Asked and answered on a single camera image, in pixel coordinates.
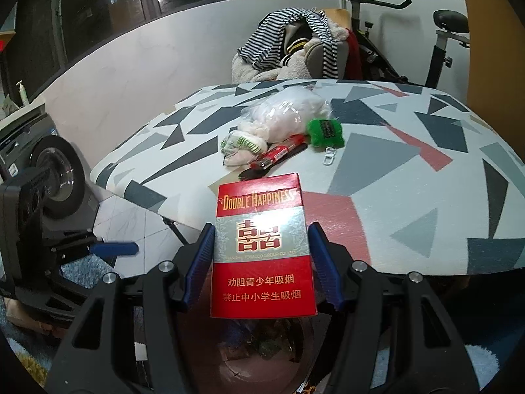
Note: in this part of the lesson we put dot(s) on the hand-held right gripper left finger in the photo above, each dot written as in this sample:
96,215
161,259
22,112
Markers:
201,262

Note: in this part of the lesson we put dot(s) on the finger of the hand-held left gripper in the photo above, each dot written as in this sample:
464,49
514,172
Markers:
117,249

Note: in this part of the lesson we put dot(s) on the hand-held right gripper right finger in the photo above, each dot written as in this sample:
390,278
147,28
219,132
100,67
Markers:
324,266

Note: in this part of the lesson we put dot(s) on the red cigarette box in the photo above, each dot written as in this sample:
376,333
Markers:
262,250

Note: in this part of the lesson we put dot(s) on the black plastic fork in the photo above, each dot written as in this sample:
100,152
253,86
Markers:
252,173

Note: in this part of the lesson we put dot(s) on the brown trash bin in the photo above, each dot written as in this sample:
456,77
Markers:
266,371

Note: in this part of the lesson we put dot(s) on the knotted white sock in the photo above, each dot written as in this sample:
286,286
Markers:
246,150

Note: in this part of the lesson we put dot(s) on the white plastic bag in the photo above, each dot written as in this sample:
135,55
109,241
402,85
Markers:
287,111

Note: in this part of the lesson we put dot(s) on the black table leg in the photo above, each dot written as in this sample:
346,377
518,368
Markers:
176,230

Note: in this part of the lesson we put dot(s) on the grey washing machine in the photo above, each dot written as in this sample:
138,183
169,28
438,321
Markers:
53,160

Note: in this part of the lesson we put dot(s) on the white pump bottle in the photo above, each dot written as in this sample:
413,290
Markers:
23,96

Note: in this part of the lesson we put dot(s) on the red garment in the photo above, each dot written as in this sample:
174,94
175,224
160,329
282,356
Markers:
354,57

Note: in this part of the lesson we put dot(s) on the dark jacket with yellow stripe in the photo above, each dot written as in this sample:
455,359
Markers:
297,41

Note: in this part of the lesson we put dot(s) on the wooden door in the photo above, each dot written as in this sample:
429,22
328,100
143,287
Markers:
475,69

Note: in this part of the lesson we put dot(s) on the wooden chair back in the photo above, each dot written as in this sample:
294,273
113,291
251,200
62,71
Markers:
342,16

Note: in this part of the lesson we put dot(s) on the black exercise bike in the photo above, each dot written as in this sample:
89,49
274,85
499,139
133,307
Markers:
451,18

